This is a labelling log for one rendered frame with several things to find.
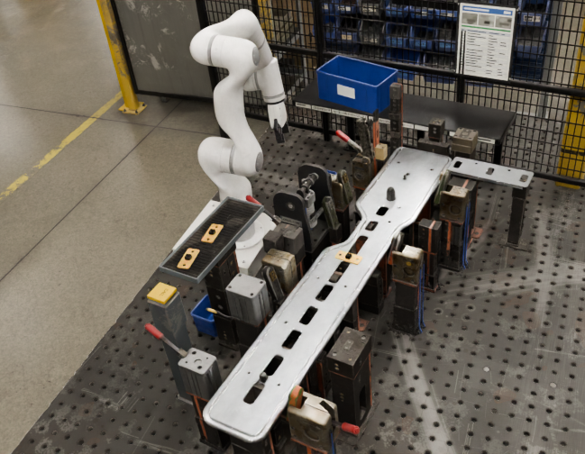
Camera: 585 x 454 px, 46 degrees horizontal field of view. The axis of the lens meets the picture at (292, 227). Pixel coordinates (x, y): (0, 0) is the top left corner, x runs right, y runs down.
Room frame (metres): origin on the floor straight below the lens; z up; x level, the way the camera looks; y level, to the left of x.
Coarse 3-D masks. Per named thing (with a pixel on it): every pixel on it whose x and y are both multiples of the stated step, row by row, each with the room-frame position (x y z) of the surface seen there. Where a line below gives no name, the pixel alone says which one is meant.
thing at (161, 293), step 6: (156, 288) 1.44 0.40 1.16; (162, 288) 1.44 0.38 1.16; (168, 288) 1.44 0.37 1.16; (174, 288) 1.43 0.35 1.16; (150, 294) 1.42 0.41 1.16; (156, 294) 1.42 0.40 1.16; (162, 294) 1.42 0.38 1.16; (168, 294) 1.41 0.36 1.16; (156, 300) 1.40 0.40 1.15; (162, 300) 1.39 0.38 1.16
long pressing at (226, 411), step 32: (416, 160) 2.14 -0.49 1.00; (448, 160) 2.12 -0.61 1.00; (384, 192) 1.97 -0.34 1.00; (416, 192) 1.95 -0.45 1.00; (384, 224) 1.79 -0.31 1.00; (320, 256) 1.67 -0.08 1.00; (320, 288) 1.53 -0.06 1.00; (352, 288) 1.51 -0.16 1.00; (288, 320) 1.41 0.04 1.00; (320, 320) 1.40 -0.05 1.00; (256, 352) 1.30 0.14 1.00; (288, 352) 1.29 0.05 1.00; (320, 352) 1.28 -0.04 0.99; (224, 384) 1.20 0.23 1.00; (288, 384) 1.18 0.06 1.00; (224, 416) 1.10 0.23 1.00; (256, 416) 1.09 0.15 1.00
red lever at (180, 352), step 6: (150, 324) 1.33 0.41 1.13; (150, 330) 1.32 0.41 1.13; (156, 330) 1.32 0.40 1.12; (156, 336) 1.31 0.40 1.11; (162, 336) 1.31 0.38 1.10; (168, 342) 1.30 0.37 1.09; (174, 348) 1.29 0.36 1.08; (180, 348) 1.29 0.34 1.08; (180, 354) 1.27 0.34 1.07; (186, 354) 1.27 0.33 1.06
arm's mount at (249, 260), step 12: (216, 204) 2.29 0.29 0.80; (204, 216) 2.22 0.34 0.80; (264, 216) 2.20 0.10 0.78; (192, 228) 2.16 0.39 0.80; (264, 228) 2.13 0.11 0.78; (180, 240) 2.09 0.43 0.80; (240, 252) 2.00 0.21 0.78; (252, 252) 1.99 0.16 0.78; (264, 252) 2.04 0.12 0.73; (240, 264) 1.93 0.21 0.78; (252, 264) 1.95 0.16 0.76; (252, 276) 1.94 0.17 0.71
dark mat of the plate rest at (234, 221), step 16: (224, 208) 1.78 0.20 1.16; (240, 208) 1.77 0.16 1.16; (256, 208) 1.76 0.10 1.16; (208, 224) 1.70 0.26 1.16; (224, 224) 1.69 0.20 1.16; (240, 224) 1.68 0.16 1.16; (192, 240) 1.64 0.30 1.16; (224, 240) 1.62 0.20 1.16; (176, 256) 1.57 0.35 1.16; (208, 256) 1.55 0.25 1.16; (192, 272) 1.49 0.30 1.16
